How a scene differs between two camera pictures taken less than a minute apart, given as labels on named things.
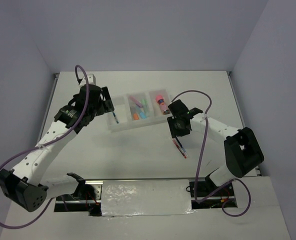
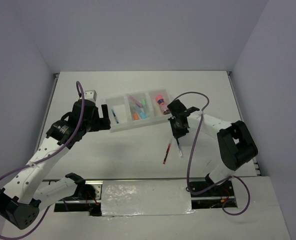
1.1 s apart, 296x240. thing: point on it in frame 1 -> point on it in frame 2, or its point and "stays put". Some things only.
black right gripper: (174, 132) stays put
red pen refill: (182, 153) -> (166, 153)
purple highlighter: (137, 102) stays put
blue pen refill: (115, 118) stays put
